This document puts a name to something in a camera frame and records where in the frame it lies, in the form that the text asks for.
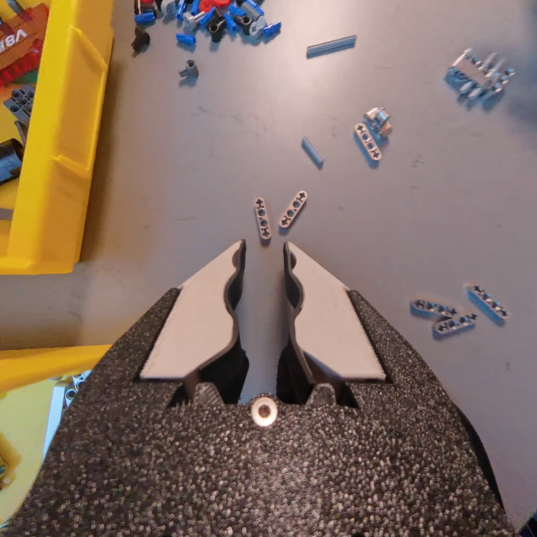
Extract grey desk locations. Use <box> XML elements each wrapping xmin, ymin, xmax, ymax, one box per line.
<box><xmin>0</xmin><ymin>0</ymin><xmax>537</xmax><ymax>537</ymax></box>

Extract grey brick beam assembly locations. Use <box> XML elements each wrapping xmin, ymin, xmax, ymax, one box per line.
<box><xmin>445</xmin><ymin>49</ymin><xmax>517</xmax><ymax>101</ymax></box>

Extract small yellow parts bin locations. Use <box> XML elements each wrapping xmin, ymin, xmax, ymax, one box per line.
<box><xmin>0</xmin><ymin>0</ymin><xmax>115</xmax><ymax>275</ymax></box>

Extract thin grey axle rod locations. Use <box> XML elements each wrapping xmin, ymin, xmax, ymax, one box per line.
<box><xmin>307</xmin><ymin>36</ymin><xmax>357</xmax><ymax>58</ymax></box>

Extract short blue axle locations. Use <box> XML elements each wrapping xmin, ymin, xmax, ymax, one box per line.
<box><xmin>302</xmin><ymin>137</ymin><xmax>324</xmax><ymax>167</ymax></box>

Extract short grey holed beam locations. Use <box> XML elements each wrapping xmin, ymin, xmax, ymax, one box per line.
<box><xmin>254</xmin><ymin>197</ymin><xmax>273</xmax><ymax>242</ymax></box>
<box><xmin>279</xmin><ymin>191</ymin><xmax>309</xmax><ymax>230</ymax></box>
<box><xmin>410</xmin><ymin>298</ymin><xmax>458</xmax><ymax>318</ymax></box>
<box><xmin>354</xmin><ymin>123</ymin><xmax>383</xmax><ymax>162</ymax></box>
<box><xmin>432</xmin><ymin>312</ymin><xmax>479</xmax><ymax>338</ymax></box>

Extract large yellow parts bin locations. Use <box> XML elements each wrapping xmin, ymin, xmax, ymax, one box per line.
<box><xmin>0</xmin><ymin>344</ymin><xmax>116</xmax><ymax>508</ymax></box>

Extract pile of blue brick pieces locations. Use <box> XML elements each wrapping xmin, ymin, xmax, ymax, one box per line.
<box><xmin>133</xmin><ymin>0</ymin><xmax>282</xmax><ymax>47</ymax></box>

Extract long grey holed beam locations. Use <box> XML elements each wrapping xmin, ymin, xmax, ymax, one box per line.
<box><xmin>466</xmin><ymin>286</ymin><xmax>509</xmax><ymax>322</ymax></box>

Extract heap of black red parts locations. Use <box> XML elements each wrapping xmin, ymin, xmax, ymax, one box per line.
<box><xmin>0</xmin><ymin>0</ymin><xmax>47</xmax><ymax>185</ymax></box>

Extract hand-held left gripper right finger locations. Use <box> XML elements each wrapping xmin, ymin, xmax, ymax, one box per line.
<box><xmin>280</xmin><ymin>242</ymin><xmax>387</xmax><ymax>395</ymax></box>

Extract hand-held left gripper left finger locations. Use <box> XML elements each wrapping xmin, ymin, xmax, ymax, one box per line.
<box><xmin>139</xmin><ymin>240</ymin><xmax>249</xmax><ymax>395</ymax></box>

